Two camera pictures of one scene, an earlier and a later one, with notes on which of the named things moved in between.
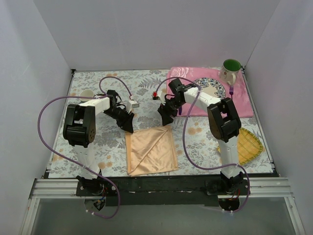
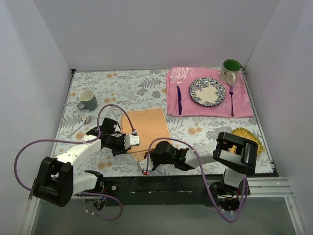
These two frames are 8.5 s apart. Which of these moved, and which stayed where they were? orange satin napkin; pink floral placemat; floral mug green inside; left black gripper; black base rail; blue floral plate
Moved: left black gripper; orange satin napkin
Stayed: black base rail; blue floral plate; floral mug green inside; pink floral placemat
